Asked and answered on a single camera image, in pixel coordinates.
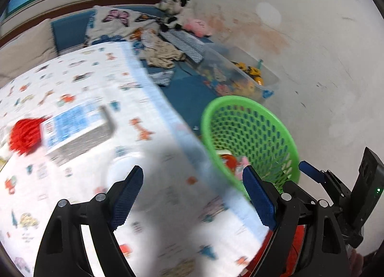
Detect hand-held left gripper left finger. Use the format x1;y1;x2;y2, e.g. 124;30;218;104
33;165;144;277

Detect blue back cushion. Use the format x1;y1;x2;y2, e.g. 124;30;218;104
50;11;96;55

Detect yellow toy cars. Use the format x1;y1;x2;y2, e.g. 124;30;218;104
232;61;264;85

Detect large butterfly print pillow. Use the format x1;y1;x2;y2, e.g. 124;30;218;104
84;5;162;48

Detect blue sofa seat cover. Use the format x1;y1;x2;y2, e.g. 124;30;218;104
144;61;228;139

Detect blue white milk carton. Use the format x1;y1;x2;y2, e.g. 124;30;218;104
40;104;116;166

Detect clear plastic storage bin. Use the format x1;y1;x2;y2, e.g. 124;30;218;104
196;44;279;105

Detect black white cow plush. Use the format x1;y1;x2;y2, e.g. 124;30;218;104
154;0;195;33

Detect pink plush toy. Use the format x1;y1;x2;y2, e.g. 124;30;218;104
183;18;212;37

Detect orange red object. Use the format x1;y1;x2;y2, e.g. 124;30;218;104
246;223;308;277

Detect red mesh net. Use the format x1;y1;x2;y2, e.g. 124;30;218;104
8;117;48;156

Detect green plastic mesh basket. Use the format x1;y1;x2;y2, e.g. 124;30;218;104
200;95;300;202

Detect small checked grey cloth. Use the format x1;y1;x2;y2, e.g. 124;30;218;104
148;70;176;87

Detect grey patterned cloth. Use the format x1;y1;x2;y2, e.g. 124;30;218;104
163;29;207;64

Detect beige pillow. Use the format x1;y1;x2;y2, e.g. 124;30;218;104
0;19;59;79

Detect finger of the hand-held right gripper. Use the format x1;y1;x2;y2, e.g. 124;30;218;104
299;160;351;208

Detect beige crumpled clothes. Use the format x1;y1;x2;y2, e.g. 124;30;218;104
141;29;185;69

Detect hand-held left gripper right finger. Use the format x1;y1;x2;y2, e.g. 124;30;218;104
242;165;350;277

